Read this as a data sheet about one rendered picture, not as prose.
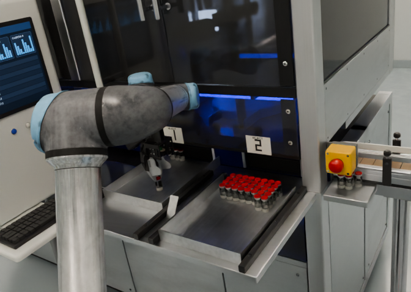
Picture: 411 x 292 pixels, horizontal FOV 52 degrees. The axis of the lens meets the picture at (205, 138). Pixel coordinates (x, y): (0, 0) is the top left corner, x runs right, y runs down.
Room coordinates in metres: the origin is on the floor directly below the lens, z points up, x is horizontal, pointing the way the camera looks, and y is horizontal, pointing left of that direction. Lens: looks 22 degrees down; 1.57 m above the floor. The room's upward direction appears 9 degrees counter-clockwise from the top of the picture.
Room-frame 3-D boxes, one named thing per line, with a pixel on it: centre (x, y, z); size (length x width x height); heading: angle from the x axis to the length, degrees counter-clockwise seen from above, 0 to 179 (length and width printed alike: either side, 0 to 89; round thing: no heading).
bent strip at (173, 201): (1.06, 0.16, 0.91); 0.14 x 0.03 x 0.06; 144
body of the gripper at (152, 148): (1.26, 0.16, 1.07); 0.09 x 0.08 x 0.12; 53
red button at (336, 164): (1.05, -0.35, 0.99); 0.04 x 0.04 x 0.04; 53
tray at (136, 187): (1.34, 0.17, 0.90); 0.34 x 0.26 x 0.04; 143
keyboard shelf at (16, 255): (1.38, 0.62, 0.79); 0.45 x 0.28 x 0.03; 143
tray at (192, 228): (1.05, -0.04, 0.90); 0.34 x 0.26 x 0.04; 143
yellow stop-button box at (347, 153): (1.08, -0.38, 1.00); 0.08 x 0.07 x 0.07; 143
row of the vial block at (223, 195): (1.12, -0.09, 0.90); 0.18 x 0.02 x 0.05; 53
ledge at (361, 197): (1.11, -0.42, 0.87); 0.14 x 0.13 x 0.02; 143
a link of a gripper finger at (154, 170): (1.25, 0.18, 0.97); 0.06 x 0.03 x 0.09; 53
